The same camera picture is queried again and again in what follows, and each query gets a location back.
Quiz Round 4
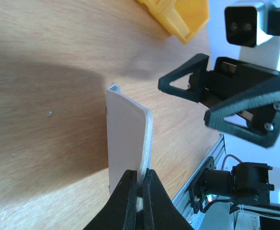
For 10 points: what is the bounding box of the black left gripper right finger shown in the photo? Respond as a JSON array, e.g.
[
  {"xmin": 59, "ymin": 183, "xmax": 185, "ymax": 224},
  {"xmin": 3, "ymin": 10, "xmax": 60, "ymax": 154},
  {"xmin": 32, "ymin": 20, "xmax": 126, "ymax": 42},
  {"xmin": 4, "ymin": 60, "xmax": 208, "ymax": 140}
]
[{"xmin": 142, "ymin": 170, "xmax": 193, "ymax": 230}]

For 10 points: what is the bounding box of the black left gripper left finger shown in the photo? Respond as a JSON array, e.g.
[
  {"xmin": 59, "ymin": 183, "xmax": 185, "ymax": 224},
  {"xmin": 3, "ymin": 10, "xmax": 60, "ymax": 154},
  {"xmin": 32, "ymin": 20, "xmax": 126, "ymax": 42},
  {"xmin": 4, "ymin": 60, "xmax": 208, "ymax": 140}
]
[{"xmin": 85, "ymin": 170, "xmax": 137, "ymax": 230}]

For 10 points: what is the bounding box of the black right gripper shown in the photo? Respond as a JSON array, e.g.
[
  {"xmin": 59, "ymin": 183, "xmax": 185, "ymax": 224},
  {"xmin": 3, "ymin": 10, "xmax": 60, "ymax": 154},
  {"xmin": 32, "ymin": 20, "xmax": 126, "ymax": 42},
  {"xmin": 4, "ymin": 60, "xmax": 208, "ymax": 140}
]
[{"xmin": 158, "ymin": 53, "xmax": 280, "ymax": 149}]

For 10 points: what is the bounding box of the beige card holder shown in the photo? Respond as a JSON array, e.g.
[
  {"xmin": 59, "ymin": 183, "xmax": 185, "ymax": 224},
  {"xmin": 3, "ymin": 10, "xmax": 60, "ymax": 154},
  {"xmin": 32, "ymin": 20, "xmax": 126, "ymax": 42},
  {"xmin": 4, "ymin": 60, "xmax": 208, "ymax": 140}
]
[{"xmin": 105, "ymin": 82, "xmax": 154, "ymax": 195}]

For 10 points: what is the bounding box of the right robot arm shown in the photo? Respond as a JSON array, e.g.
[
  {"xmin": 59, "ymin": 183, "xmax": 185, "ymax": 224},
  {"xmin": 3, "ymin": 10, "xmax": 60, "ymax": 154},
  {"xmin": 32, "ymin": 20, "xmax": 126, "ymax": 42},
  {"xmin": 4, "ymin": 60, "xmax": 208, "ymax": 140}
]
[{"xmin": 158, "ymin": 36, "xmax": 280, "ymax": 148}]

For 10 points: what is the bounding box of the yellow plastic bin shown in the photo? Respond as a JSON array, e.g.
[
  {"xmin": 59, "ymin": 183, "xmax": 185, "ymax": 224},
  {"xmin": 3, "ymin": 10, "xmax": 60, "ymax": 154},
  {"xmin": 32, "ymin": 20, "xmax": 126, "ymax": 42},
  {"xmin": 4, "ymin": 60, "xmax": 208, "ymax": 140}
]
[{"xmin": 139, "ymin": 0, "xmax": 210, "ymax": 45}]

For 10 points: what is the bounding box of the aluminium front rail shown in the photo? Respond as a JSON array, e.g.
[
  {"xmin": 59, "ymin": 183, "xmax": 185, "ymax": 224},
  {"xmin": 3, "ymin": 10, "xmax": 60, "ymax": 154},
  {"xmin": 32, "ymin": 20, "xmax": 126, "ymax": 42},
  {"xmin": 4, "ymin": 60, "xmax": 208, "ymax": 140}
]
[{"xmin": 172, "ymin": 135, "xmax": 225, "ymax": 224}]

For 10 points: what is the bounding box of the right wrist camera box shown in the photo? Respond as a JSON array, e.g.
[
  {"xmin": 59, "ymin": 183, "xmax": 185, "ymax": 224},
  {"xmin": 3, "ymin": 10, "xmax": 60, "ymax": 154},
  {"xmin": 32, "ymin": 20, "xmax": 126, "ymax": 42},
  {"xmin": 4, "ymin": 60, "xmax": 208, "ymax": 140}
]
[{"xmin": 224, "ymin": 0, "xmax": 280, "ymax": 47}]

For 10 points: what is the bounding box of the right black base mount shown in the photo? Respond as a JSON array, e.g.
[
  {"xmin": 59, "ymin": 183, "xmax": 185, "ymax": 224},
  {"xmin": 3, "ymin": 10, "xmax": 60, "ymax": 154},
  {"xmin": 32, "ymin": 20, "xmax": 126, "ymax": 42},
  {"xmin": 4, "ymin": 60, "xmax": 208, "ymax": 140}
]
[{"xmin": 201, "ymin": 162, "xmax": 274, "ymax": 214}]

